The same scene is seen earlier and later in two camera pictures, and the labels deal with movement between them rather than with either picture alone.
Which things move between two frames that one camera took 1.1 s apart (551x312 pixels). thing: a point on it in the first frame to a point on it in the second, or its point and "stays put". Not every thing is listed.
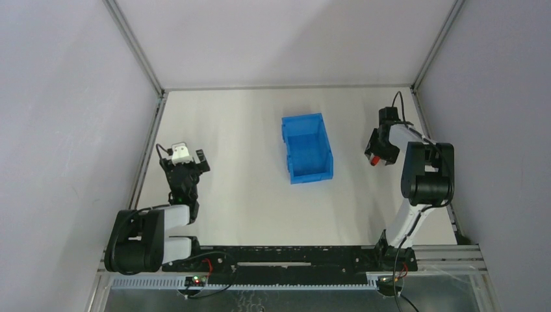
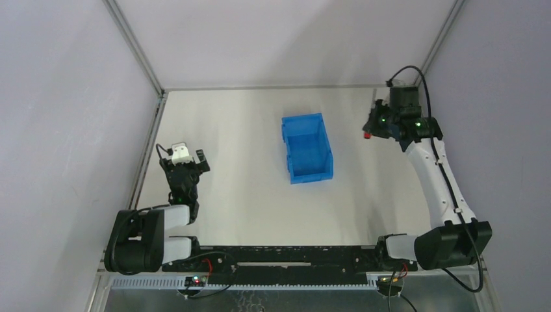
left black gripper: x=186 y=166 stays put
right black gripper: x=381 y=149 to x=375 y=121
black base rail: x=284 y=265 stays put
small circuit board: x=195 y=281 stays put
